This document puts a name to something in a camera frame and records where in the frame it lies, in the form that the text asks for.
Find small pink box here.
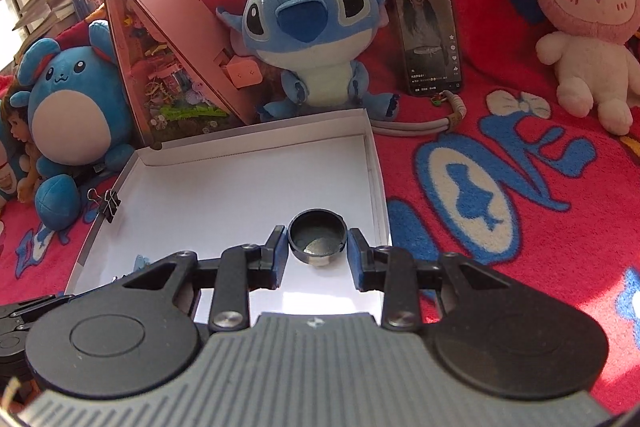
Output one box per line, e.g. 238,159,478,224
225,61,261,92

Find pink bunny plush toy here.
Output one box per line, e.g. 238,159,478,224
517,0,640,136

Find black round cap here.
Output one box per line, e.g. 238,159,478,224
287,208,348,267

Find black binder clip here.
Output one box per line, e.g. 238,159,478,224
86,188,122,224

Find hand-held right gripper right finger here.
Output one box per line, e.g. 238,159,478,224
347,228,506,333

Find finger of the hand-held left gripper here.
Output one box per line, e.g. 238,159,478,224
0,294,76,320

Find white cardboard box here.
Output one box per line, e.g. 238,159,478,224
64,108,392,324

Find white phone lanyard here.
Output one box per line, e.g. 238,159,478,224
370,91,467,138

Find black smartphone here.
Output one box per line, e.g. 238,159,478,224
390,0,463,96

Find triangular miniature house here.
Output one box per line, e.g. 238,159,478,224
103,0,261,148

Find brown-haired doll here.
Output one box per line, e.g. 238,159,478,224
0,92,43,202

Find blue round plush toy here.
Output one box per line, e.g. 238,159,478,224
10,21,136,225

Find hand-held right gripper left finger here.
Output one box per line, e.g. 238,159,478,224
120,225,290,333

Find blue alien plush toy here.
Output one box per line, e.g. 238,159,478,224
216,0,401,124

